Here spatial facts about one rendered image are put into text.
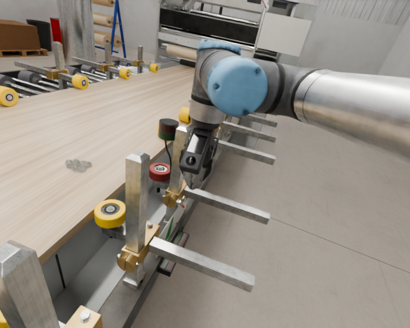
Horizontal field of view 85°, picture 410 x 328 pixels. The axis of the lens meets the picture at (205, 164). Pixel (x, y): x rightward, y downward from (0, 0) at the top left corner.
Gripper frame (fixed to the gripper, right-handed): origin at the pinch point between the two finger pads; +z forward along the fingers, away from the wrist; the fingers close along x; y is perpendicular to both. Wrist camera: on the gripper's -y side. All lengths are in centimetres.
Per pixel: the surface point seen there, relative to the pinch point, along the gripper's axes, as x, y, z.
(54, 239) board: 22.9, -24.5, 7.4
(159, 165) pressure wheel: 17.2, 14.9, 7.0
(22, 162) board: 54, -6, 7
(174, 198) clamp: 6.4, 5.4, 10.9
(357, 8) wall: -189, 861, -168
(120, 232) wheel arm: 14.4, -12.8, 12.7
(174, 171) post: 8.3, 7.7, 2.1
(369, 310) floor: -118, 63, 98
